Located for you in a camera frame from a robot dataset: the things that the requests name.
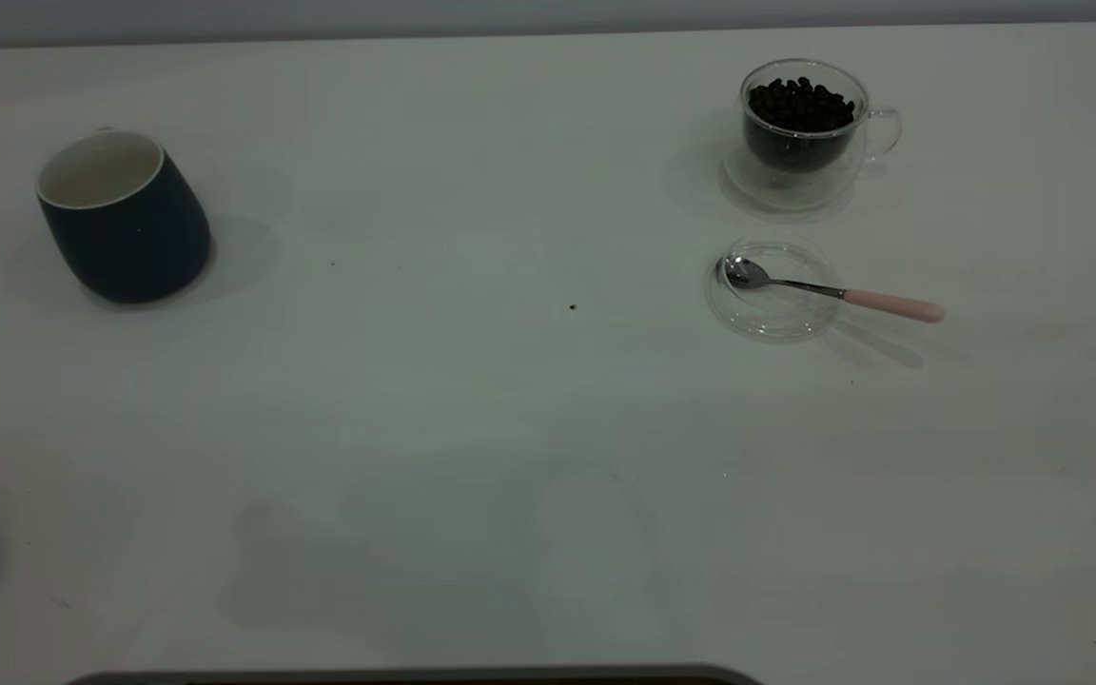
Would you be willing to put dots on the dark grey ceramic cup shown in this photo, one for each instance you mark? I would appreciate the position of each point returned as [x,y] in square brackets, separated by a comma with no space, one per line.
[129,238]

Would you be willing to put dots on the dark coffee beans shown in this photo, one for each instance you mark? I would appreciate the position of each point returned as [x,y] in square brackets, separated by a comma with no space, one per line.
[800,107]

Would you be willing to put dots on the clear glass bowl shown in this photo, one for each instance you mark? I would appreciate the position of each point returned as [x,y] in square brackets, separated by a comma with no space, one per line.
[776,319]

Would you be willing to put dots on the clear double-wall glass cup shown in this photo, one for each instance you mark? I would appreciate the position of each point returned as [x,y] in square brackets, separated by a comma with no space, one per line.
[795,185]

